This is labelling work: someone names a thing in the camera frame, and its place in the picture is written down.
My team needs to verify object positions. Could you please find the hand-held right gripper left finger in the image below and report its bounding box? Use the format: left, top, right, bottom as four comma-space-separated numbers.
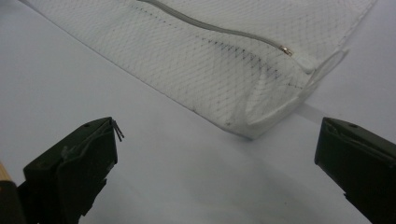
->
22, 117, 125, 224

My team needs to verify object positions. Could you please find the white mesh laundry bag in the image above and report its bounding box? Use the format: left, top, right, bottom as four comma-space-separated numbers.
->
18, 0, 379, 140

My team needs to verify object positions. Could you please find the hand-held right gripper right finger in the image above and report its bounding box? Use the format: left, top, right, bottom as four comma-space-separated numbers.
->
314, 117, 396, 224

